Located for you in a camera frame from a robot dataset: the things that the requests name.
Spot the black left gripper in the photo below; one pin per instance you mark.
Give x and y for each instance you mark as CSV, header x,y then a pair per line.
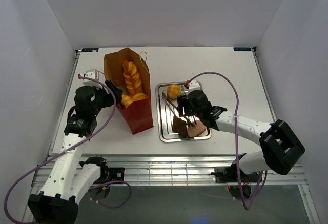
x,y
108,97

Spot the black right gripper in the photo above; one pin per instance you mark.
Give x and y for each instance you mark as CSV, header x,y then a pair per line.
x,y
182,101

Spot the pale curved croissant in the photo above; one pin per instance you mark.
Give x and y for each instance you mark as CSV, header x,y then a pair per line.
x,y
126,100

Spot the steel serving tongs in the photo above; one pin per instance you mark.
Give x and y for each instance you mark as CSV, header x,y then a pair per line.
x,y
176,108

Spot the round golden bun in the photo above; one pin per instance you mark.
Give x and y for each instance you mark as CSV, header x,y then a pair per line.
x,y
173,91

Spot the long twisted glazed bread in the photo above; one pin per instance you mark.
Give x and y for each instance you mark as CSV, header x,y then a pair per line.
x,y
132,78

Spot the brown red paper bag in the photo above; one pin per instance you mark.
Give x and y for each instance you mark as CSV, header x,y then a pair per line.
x,y
138,114

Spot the striped orange croissant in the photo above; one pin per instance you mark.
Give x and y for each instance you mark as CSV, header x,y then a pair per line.
x,y
139,96

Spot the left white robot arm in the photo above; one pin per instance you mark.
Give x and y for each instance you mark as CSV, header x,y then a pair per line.
x,y
71,178

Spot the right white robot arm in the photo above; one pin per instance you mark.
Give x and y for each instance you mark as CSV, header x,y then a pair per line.
x,y
280,147

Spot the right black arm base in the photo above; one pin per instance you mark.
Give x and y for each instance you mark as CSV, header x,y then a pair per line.
x,y
225,174

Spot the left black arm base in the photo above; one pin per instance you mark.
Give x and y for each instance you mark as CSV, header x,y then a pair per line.
x,y
111,174

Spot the dark chocolate croissant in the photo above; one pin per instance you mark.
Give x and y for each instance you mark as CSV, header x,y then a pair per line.
x,y
179,126

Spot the steel rectangular tray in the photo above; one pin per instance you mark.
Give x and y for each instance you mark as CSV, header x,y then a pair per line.
x,y
166,112

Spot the sugar coated pink donut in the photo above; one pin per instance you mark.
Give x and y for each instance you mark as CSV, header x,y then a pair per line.
x,y
196,130

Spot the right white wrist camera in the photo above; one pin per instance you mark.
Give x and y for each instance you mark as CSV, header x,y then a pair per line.
x,y
192,85

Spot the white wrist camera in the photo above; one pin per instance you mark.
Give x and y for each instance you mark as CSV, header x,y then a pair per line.
x,y
89,77
192,85

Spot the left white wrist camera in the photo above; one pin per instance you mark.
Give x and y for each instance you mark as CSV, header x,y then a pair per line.
x,y
89,77

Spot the aluminium frame rail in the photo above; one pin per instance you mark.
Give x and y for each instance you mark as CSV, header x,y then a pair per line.
x,y
177,171

